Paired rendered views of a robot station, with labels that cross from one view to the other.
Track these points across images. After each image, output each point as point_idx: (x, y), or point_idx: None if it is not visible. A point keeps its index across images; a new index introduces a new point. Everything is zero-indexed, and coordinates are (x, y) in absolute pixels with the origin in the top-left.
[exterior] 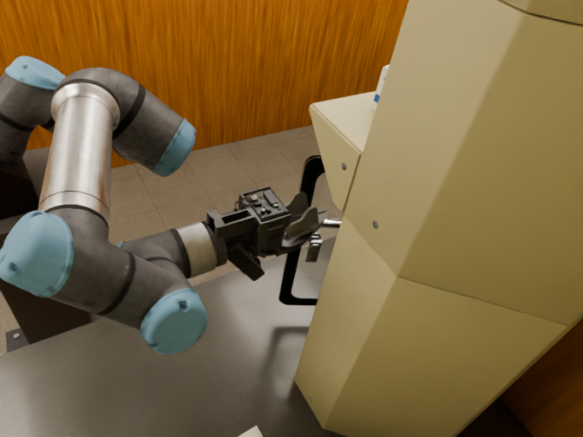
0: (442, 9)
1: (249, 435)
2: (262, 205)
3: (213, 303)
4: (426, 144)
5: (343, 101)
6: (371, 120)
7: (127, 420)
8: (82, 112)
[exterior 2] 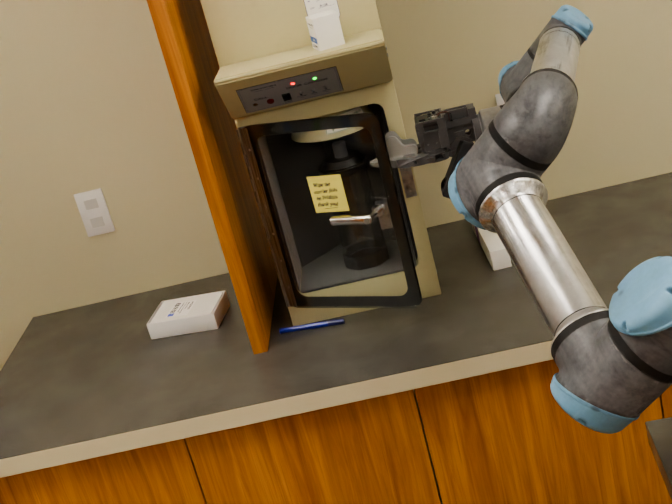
0: None
1: (497, 248)
2: (430, 116)
3: (490, 336)
4: None
5: (358, 43)
6: (353, 39)
7: (596, 274)
8: (543, 62)
